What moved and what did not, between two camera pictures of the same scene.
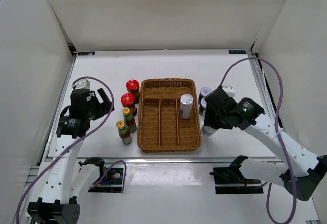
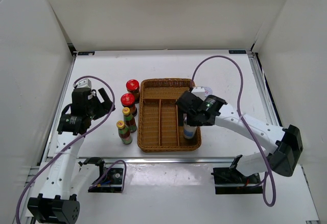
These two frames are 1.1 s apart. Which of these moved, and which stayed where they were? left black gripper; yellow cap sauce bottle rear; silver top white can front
Moved: silver top white can front
Stayed: left black gripper; yellow cap sauce bottle rear
